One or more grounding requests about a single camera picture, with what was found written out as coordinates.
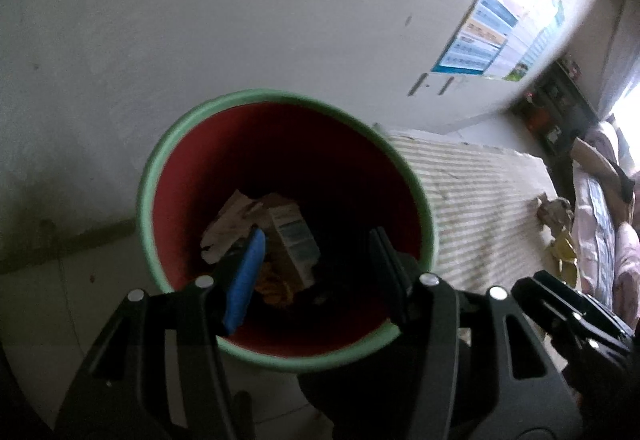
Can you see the light curtain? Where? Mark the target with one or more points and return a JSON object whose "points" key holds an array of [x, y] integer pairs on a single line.
{"points": [[625, 49]]}

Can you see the brown crumpled paper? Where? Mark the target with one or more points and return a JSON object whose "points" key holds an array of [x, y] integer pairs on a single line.
{"points": [[555, 210]]}

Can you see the green blue wall poster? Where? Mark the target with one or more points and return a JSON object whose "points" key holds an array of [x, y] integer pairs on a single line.
{"points": [[517, 71]]}

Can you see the dark shelf with items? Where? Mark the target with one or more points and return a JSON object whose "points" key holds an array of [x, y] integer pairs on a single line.
{"points": [[555, 109]]}

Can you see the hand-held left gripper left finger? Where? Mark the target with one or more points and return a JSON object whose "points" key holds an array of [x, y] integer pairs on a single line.
{"points": [[245, 280]]}

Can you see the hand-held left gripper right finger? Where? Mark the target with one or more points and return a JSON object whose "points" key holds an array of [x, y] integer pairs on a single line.
{"points": [[387, 270]]}

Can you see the striped beige mat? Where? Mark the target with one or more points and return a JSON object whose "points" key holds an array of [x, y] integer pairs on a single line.
{"points": [[475, 200]]}

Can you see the green bin with red inside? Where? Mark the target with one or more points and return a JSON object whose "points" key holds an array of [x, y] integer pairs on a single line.
{"points": [[300, 144]]}

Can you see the pink printed bedding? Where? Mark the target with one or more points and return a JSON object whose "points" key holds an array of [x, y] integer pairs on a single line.
{"points": [[595, 220]]}

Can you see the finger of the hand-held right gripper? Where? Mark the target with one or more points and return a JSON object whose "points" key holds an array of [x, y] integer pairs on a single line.
{"points": [[542, 292]]}

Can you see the blue chart wall poster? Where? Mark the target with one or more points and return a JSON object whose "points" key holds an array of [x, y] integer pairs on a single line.
{"points": [[480, 34]]}

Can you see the white table wall poster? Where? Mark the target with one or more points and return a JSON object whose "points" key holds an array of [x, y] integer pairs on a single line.
{"points": [[525, 52]]}

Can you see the small paper carton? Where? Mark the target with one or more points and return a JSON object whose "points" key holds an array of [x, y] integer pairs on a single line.
{"points": [[292, 240]]}

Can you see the orange plastic wrapper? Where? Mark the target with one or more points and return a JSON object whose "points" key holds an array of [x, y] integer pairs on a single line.
{"points": [[272, 289]]}

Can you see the white paper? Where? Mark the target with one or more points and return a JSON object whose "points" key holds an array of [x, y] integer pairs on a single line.
{"points": [[225, 230]]}

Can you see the gold foil wrapper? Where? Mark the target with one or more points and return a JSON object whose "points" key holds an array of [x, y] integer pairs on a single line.
{"points": [[565, 252]]}

